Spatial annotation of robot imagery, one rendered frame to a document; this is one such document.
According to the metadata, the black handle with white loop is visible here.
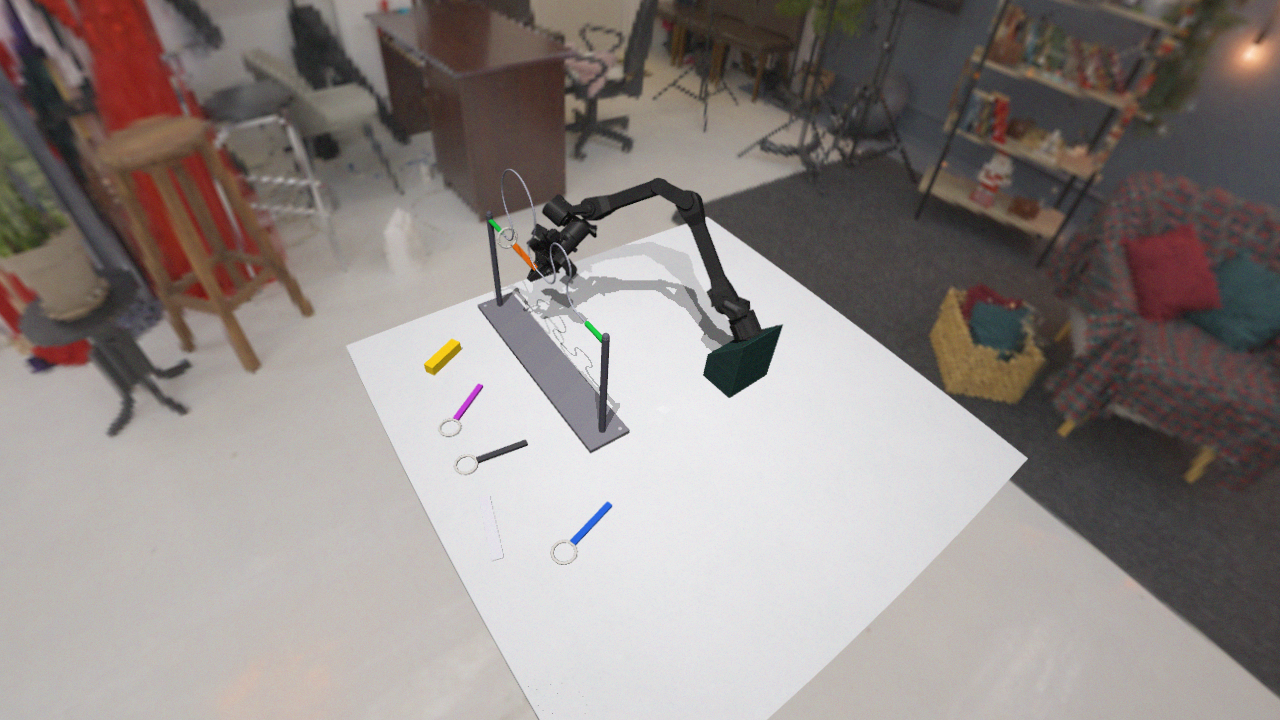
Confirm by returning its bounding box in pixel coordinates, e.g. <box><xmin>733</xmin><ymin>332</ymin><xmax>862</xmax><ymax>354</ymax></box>
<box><xmin>454</xmin><ymin>439</ymin><xmax>529</xmax><ymax>474</ymax></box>

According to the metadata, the purple handle with grey loop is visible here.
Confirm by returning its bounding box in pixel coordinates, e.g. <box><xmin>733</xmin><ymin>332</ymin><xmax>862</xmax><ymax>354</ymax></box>
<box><xmin>439</xmin><ymin>384</ymin><xmax>483</xmax><ymax>437</ymax></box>

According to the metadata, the yellow rectangular block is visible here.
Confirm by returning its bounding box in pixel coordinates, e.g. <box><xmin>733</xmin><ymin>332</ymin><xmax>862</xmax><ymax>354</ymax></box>
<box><xmin>424</xmin><ymin>338</ymin><xmax>461</xmax><ymax>375</ymax></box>

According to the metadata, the blue bar with grey loop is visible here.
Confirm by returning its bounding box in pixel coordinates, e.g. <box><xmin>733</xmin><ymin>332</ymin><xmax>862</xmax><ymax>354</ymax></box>
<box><xmin>550</xmin><ymin>501</ymin><xmax>612</xmax><ymax>565</ymax></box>

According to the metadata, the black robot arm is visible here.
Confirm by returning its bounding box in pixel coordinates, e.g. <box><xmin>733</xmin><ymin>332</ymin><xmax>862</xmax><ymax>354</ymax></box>
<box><xmin>532</xmin><ymin>178</ymin><xmax>765</xmax><ymax>343</ymax></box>

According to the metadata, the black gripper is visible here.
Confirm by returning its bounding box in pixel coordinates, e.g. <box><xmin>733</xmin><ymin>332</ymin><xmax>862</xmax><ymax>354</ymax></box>
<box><xmin>527</xmin><ymin>231</ymin><xmax>579</xmax><ymax>282</ymax></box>

